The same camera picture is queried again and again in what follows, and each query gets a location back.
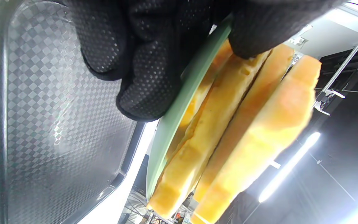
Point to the person's left hand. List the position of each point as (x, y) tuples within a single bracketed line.
[(148, 46)]

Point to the toast slice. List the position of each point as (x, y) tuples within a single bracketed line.
[(275, 124), (204, 133), (259, 93), (197, 99)]

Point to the green plate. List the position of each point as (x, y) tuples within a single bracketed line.
[(179, 115)]

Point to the black plastic tray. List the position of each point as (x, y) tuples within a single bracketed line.
[(42, 124)]

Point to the ceiling light tube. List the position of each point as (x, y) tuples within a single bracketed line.
[(287, 168)]

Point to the white metal frame rail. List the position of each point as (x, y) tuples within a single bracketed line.
[(346, 62)]

